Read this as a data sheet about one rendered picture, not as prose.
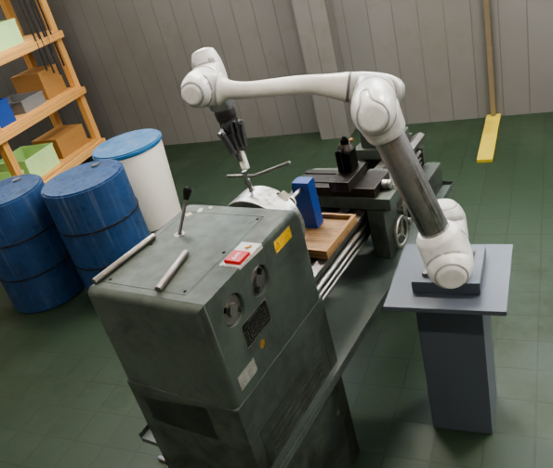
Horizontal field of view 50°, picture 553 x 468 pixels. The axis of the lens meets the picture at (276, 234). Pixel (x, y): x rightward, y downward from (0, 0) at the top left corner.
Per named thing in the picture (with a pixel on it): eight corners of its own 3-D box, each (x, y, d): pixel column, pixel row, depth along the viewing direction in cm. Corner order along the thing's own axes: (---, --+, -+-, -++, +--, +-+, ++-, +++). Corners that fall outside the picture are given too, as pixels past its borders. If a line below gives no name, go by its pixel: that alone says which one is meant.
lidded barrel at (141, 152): (137, 206, 564) (109, 134, 530) (195, 198, 548) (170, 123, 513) (111, 240, 514) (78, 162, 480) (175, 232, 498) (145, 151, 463)
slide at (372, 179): (375, 198, 267) (374, 188, 265) (293, 194, 290) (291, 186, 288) (389, 178, 280) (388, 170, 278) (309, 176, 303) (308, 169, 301)
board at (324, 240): (328, 259, 244) (326, 251, 242) (256, 252, 263) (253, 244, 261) (357, 222, 265) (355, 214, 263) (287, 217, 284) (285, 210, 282)
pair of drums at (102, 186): (58, 258, 507) (11, 164, 465) (177, 257, 458) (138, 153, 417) (-3, 313, 450) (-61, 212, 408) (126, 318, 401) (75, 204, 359)
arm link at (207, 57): (207, 92, 215) (197, 103, 203) (190, 49, 208) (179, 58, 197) (234, 84, 212) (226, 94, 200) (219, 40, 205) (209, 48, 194)
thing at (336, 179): (349, 192, 268) (348, 182, 265) (329, 191, 273) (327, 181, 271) (367, 171, 282) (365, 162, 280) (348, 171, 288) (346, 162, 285)
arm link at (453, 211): (467, 238, 235) (462, 188, 225) (472, 264, 220) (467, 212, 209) (425, 242, 239) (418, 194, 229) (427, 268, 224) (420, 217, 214)
